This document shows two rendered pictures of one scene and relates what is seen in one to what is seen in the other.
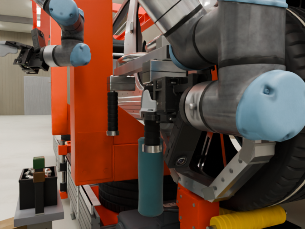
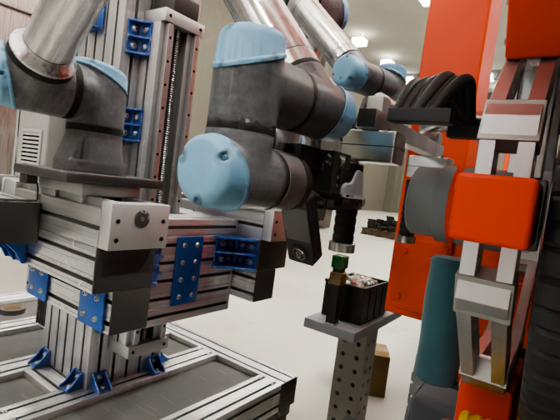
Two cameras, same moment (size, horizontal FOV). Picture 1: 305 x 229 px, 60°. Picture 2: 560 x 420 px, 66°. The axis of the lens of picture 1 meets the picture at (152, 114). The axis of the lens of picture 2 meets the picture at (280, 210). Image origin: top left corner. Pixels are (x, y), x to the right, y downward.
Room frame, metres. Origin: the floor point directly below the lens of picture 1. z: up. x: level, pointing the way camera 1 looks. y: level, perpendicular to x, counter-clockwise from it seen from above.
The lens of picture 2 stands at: (0.10, -0.55, 0.85)
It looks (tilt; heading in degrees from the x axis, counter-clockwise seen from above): 4 degrees down; 57
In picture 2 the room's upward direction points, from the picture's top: 7 degrees clockwise
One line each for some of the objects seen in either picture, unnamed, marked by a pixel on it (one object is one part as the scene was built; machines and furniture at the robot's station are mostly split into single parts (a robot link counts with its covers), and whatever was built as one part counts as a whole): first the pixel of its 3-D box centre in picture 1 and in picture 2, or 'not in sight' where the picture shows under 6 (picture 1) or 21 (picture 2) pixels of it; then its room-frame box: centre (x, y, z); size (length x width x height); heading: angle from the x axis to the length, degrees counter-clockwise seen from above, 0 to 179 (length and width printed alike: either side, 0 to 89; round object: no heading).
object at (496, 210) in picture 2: not in sight; (495, 210); (0.55, -0.28, 0.85); 0.09 x 0.08 x 0.07; 23
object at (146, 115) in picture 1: (156, 114); not in sight; (0.51, -0.01, 0.83); 0.09 x 0.05 x 0.02; 32
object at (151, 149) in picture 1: (152, 116); (347, 205); (0.59, 0.00, 0.83); 0.04 x 0.04 x 0.16
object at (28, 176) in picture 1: (39, 184); (356, 295); (1.11, 0.48, 0.51); 0.20 x 0.14 x 0.13; 22
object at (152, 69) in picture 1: (164, 72); (372, 146); (0.60, -0.03, 0.93); 0.09 x 0.05 x 0.05; 113
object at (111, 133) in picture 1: (112, 112); (410, 209); (0.90, 0.14, 0.83); 0.04 x 0.04 x 0.16
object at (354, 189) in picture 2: not in sight; (356, 189); (0.57, -0.04, 0.85); 0.09 x 0.03 x 0.06; 15
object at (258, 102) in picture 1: (250, 103); (234, 172); (0.32, -0.12, 0.85); 0.11 x 0.08 x 0.09; 23
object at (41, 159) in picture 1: (38, 162); (340, 261); (0.97, 0.42, 0.64); 0.04 x 0.04 x 0.04; 23
